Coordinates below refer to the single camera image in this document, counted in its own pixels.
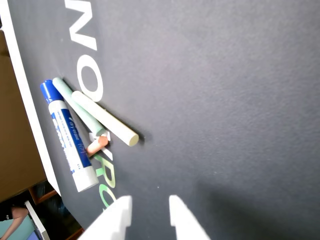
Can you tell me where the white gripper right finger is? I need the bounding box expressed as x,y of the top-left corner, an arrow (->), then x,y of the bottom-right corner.
168,194 -> 212,240

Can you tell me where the brown box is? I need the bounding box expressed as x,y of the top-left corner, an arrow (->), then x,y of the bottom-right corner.
0,29 -> 48,203

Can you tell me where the yellow chalk stick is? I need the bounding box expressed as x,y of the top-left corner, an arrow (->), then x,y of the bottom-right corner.
71,90 -> 140,148

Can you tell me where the person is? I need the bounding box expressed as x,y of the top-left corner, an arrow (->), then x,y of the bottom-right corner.
0,202 -> 30,227

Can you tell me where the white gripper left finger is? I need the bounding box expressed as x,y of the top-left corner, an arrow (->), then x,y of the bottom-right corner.
77,195 -> 133,240

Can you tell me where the green chalk stick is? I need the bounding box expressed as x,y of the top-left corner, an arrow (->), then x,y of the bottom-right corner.
51,77 -> 106,138

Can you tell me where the grey mat with logo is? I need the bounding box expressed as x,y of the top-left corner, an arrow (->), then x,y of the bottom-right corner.
7,0 -> 320,240

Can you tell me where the blue dry erase marker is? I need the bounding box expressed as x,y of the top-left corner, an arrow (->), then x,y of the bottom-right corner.
39,79 -> 100,193

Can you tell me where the orange chalk stick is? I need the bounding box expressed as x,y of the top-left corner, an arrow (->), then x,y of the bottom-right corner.
86,134 -> 110,158

